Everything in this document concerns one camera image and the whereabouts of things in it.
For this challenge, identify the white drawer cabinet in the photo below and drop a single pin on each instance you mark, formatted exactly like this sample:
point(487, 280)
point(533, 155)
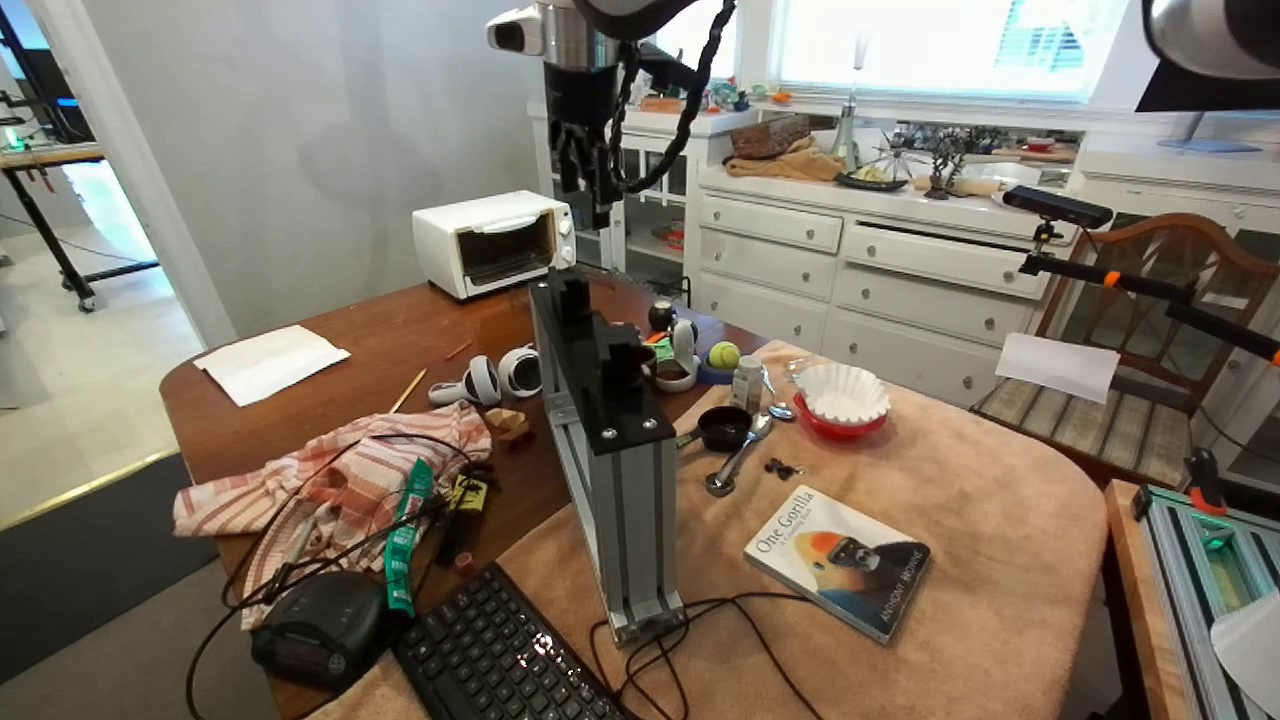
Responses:
point(923, 312)

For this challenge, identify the aluminium rail robot base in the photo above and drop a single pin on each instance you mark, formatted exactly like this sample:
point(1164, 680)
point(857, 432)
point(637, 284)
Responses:
point(1181, 574)

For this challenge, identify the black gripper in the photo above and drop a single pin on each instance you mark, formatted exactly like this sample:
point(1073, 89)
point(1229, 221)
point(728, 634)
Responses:
point(585, 102)

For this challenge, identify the small glass jar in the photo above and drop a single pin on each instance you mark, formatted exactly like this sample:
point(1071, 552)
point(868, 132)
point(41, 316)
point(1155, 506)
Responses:
point(750, 385)

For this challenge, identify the yellow-green tennis ball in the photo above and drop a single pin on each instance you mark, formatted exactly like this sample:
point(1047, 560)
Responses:
point(727, 359)

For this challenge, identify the wooden slatted chair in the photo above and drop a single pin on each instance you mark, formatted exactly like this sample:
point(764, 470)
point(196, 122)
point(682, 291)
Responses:
point(1163, 244)

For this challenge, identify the silver measuring scoop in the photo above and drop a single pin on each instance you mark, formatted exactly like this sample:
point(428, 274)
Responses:
point(727, 472)

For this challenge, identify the white toaster oven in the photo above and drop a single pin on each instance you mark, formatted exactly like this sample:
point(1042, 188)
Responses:
point(447, 244)

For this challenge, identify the red bowl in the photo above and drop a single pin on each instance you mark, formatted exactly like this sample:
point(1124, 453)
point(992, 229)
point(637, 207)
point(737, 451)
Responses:
point(840, 432)

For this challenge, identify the red striped cloth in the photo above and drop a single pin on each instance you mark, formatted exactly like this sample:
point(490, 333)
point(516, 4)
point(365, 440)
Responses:
point(362, 453)

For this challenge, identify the white glass door cabinet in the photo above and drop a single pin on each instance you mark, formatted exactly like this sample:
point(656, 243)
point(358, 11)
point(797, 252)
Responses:
point(660, 227)

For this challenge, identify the green tube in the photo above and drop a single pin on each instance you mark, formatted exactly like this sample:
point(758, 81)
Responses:
point(402, 552)

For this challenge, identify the dark grey floor rug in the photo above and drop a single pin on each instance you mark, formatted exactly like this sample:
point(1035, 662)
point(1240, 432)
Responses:
point(80, 574)

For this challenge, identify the white figurine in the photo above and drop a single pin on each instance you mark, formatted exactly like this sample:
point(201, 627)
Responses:
point(682, 351)

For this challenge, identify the silver aluminium frame platform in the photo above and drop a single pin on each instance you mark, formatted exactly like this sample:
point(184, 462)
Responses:
point(627, 522)

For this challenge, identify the yellow pencil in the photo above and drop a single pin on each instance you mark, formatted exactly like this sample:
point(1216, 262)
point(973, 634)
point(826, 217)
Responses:
point(410, 388)

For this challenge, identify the black measuring cup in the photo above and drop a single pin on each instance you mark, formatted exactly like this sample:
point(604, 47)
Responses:
point(727, 430)

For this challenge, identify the yellow black small gadget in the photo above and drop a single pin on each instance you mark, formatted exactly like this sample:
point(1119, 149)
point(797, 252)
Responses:
point(470, 498)

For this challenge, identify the blue bowl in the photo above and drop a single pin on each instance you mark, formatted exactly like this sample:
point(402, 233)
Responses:
point(720, 379)

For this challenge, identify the bright window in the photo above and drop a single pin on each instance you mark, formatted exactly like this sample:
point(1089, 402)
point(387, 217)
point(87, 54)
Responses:
point(935, 47)

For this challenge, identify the wooden desk black legs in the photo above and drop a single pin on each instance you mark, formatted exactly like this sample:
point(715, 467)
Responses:
point(52, 158)

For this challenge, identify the white paper sheet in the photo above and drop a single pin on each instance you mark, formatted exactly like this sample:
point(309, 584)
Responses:
point(264, 361)

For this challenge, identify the wooden base board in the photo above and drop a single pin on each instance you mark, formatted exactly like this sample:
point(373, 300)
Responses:
point(1134, 602)

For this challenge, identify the black keyboard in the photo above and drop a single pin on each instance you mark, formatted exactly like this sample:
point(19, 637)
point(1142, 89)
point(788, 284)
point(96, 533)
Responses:
point(487, 662)

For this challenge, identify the white paper coffee filter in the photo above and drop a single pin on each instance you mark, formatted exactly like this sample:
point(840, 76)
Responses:
point(840, 392)

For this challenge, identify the black box device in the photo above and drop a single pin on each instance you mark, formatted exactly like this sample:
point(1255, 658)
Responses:
point(320, 627)

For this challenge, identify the dark round ball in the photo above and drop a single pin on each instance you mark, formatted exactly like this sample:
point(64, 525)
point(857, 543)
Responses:
point(660, 316)

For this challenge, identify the black exterior camera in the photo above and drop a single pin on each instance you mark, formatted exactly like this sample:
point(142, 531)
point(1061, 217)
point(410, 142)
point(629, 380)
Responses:
point(1054, 207)

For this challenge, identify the black binder clip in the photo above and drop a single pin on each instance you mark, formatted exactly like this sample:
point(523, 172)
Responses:
point(783, 470)

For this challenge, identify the One Gorilla picture book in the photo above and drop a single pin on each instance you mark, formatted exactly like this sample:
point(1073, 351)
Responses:
point(855, 574)

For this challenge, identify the white paper note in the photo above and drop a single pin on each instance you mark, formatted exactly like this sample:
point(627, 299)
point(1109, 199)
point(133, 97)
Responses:
point(1054, 365)

